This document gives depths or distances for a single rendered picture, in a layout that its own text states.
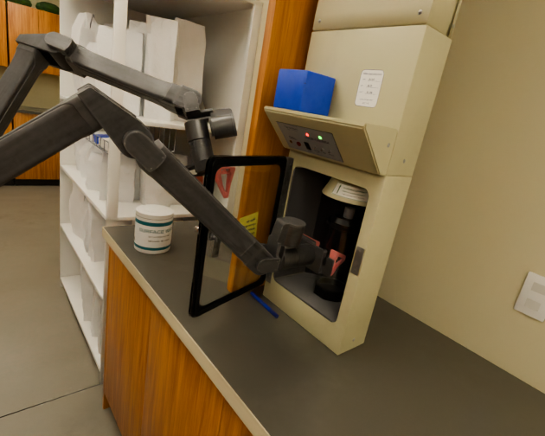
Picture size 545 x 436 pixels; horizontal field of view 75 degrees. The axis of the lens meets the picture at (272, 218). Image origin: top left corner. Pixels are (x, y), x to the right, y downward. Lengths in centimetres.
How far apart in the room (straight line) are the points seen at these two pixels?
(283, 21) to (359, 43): 23
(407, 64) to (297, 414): 74
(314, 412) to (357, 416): 9
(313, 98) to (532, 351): 88
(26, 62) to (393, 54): 90
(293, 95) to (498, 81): 60
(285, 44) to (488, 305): 93
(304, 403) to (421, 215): 72
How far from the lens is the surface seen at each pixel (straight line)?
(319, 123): 80
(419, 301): 131
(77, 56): 112
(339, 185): 92
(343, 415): 84
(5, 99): 114
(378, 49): 88
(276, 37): 102
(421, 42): 83
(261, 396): 82
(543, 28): 122
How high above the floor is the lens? 150
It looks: 17 degrees down
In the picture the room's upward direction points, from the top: 10 degrees clockwise
